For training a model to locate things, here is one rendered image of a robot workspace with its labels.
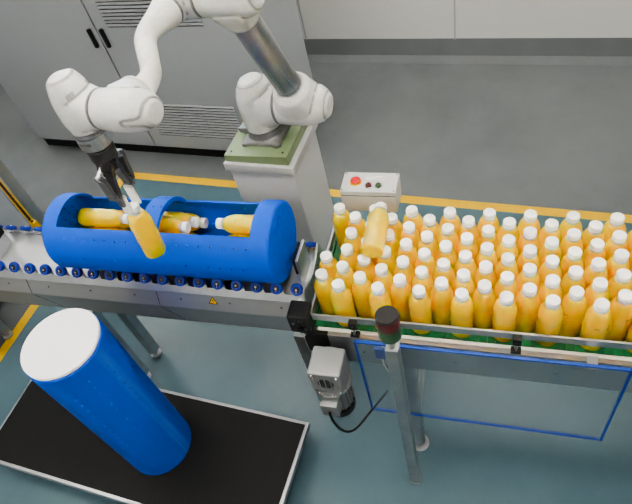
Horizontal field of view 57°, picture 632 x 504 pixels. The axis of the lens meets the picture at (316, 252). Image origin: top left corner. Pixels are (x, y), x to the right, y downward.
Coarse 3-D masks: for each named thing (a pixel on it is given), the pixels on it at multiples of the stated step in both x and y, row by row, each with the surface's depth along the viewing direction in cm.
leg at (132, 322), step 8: (128, 320) 285; (136, 320) 291; (128, 328) 293; (136, 328) 291; (144, 328) 298; (136, 336) 298; (144, 336) 298; (144, 344) 303; (152, 344) 306; (152, 352) 309; (160, 352) 313
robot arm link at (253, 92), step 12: (252, 72) 230; (240, 84) 227; (252, 84) 225; (264, 84) 226; (240, 96) 228; (252, 96) 226; (264, 96) 226; (240, 108) 232; (252, 108) 229; (264, 108) 227; (252, 120) 234; (264, 120) 232; (252, 132) 240; (264, 132) 238
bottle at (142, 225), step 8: (128, 216) 176; (136, 216) 174; (144, 216) 175; (136, 224) 175; (144, 224) 176; (152, 224) 179; (136, 232) 177; (144, 232) 177; (152, 232) 179; (144, 240) 179; (152, 240) 181; (160, 240) 184; (144, 248) 182; (152, 248) 182; (160, 248) 184; (152, 256) 185
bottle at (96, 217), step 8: (88, 208) 222; (96, 208) 221; (104, 208) 221; (80, 216) 220; (88, 216) 219; (96, 216) 218; (104, 216) 217; (112, 216) 217; (120, 216) 217; (80, 224) 222; (88, 224) 221; (96, 224) 220; (104, 224) 219; (112, 224) 218; (120, 224) 219
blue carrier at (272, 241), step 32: (64, 224) 221; (256, 224) 188; (288, 224) 203; (64, 256) 212; (96, 256) 208; (128, 256) 203; (160, 256) 199; (192, 256) 195; (224, 256) 192; (256, 256) 188; (288, 256) 205
